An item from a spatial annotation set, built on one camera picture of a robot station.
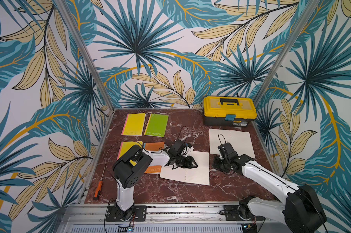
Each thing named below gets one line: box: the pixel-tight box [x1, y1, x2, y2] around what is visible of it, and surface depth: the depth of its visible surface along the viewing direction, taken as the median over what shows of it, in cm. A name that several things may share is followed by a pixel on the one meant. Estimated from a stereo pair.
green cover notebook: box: [143, 113, 169, 138], surface depth 112 cm
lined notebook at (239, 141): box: [208, 128, 256, 159], surface depth 106 cm
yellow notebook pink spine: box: [121, 112, 146, 136], surface depth 112 cm
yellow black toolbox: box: [202, 96, 258, 127], surface depth 100 cm
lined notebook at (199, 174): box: [159, 150, 210, 186], surface depth 87 cm
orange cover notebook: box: [142, 141, 171, 174], surface depth 68 cm
